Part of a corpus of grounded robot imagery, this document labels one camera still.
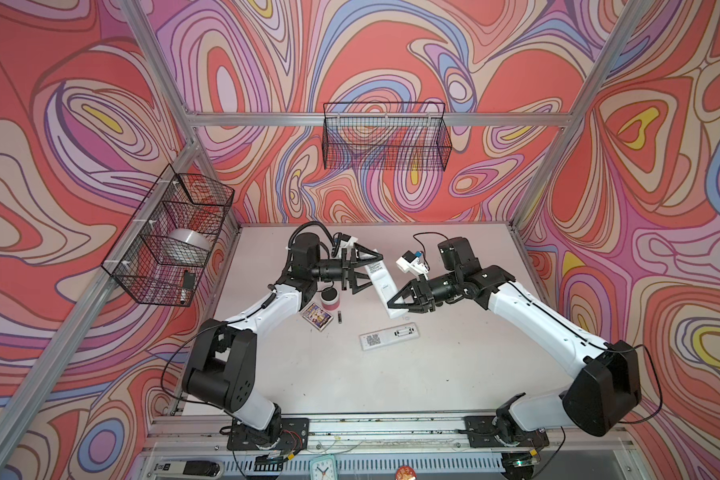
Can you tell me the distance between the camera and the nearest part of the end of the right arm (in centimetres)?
58

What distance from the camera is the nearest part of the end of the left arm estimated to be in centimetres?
66

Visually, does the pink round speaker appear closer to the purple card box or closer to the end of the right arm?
the purple card box

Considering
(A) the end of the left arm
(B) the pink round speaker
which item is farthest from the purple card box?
(A) the end of the left arm

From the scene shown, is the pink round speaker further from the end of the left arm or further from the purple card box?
the end of the left arm

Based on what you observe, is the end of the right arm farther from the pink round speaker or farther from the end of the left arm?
the pink round speaker

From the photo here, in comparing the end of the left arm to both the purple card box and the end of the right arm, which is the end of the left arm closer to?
the end of the right arm
